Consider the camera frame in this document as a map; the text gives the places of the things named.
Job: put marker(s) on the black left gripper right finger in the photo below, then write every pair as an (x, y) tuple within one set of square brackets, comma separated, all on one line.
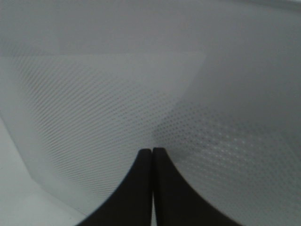
[(176, 202)]

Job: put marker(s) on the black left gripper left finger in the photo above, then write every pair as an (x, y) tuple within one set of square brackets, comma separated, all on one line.
[(131, 203)]

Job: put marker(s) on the white microwave door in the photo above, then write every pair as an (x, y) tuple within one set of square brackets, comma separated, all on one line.
[(86, 84)]

